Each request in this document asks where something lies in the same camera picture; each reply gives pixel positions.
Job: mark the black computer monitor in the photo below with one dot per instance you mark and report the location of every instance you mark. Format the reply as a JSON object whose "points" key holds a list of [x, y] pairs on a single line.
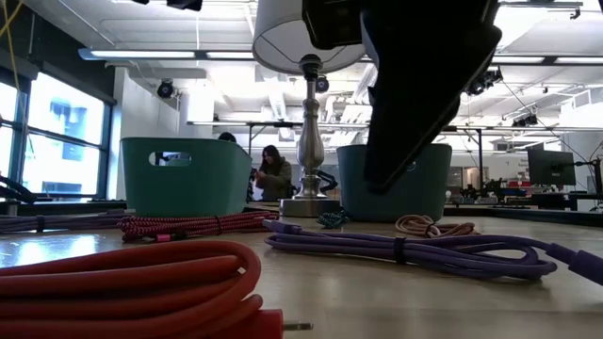
{"points": [[551, 167]]}

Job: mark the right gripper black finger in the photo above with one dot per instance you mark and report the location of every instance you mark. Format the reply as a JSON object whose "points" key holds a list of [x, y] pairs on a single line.
{"points": [[400, 136]]}

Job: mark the black ceiling camera cluster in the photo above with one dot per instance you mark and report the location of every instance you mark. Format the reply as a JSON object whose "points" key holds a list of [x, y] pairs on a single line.
{"points": [[483, 81]]}

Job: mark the green-teal plastic bin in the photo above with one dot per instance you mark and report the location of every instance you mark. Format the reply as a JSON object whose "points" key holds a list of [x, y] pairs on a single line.
{"points": [[198, 188]]}

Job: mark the dark window frame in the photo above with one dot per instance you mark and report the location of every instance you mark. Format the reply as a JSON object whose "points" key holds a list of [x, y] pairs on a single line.
{"points": [[107, 150]]}

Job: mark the silver lamp with white shade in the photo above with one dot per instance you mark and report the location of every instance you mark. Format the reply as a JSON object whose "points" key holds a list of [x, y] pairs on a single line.
{"points": [[309, 150]]}

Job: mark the person's head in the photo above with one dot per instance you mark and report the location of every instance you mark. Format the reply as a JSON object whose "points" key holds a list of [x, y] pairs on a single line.
{"points": [[227, 137]]}

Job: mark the long ceiling light strip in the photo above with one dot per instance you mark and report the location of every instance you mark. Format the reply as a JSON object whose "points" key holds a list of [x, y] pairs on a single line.
{"points": [[542, 59], [141, 54]]}

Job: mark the dark blue-teal plastic bin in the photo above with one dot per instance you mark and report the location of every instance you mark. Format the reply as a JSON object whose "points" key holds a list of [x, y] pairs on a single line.
{"points": [[414, 198]]}

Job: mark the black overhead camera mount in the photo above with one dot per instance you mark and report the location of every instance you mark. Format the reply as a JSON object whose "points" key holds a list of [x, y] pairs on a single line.
{"points": [[184, 4]]}

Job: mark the round black ceiling camera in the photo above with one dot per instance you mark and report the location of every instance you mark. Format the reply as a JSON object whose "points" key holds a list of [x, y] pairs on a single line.
{"points": [[166, 88], [322, 85]]}

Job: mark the black metal frame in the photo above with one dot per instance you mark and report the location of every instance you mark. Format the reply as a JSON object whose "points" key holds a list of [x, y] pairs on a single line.
{"points": [[264, 124]]}

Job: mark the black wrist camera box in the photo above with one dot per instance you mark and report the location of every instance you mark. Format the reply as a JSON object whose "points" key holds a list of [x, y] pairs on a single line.
{"points": [[330, 23]]}

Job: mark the person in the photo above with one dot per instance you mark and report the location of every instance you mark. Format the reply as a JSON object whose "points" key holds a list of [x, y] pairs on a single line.
{"points": [[278, 179]]}

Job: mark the black background robot arm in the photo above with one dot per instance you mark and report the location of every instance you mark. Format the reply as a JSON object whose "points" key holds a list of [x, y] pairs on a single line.
{"points": [[330, 179]]}

